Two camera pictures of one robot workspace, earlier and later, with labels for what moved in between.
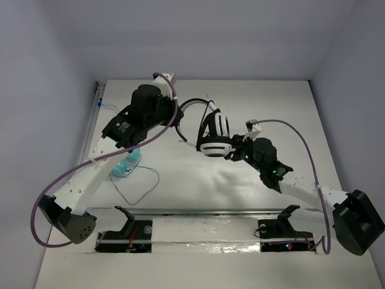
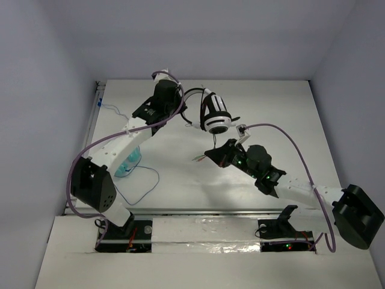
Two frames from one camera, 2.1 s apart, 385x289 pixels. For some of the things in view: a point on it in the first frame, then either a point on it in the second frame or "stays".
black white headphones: [214, 140] → [215, 117]
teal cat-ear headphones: [126, 167] stays
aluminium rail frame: [99, 96] stays
